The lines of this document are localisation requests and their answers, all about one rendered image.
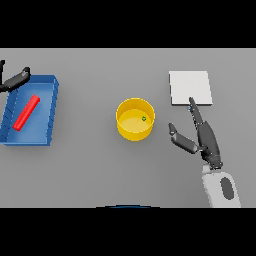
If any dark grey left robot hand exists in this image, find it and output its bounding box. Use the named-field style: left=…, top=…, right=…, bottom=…
left=0, top=59, right=31, bottom=93

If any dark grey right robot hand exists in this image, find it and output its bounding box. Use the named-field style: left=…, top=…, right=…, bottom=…
left=167, top=96, right=224, bottom=171

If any red beaker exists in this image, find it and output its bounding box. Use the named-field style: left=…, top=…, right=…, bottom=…
left=12, top=94, right=41, bottom=132

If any pale square measuring scale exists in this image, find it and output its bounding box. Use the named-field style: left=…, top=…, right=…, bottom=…
left=168, top=70, right=213, bottom=107

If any yellow bowl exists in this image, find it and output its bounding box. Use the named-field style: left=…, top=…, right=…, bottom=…
left=115, top=97, right=156, bottom=142

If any blue tray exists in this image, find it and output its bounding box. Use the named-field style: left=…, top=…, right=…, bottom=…
left=0, top=74, right=60, bottom=147

